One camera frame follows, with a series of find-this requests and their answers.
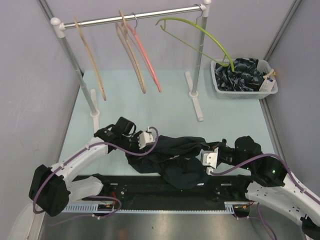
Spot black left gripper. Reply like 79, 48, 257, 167
119, 131, 148, 165

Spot dark navy sport shorts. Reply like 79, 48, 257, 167
126, 135, 212, 190

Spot green plastic hanger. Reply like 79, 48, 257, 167
155, 17, 235, 72

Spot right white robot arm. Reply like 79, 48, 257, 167
200, 136, 320, 240

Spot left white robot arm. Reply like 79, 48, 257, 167
28, 117, 153, 217

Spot pink plastic hanger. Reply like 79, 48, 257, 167
127, 23, 162, 93

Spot beige wooden hanger middle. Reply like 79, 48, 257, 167
115, 10, 146, 94

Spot beige wooden hanger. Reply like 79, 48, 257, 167
73, 16, 107, 101
115, 10, 146, 94

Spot beige wooden hanger left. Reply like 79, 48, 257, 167
73, 16, 107, 101

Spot white paper tag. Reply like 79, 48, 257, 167
259, 68, 276, 92

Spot dark patterned cloth in basket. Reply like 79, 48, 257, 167
214, 58, 264, 92

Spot white metal clothes rack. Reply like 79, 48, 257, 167
50, 0, 212, 131

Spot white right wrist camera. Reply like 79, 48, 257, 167
200, 147, 219, 175

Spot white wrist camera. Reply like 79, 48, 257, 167
200, 147, 219, 175
138, 126, 159, 150

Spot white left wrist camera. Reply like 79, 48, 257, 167
138, 126, 159, 150

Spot white cable duct rail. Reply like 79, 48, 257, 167
59, 201, 253, 215

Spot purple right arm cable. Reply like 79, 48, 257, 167
209, 152, 320, 238

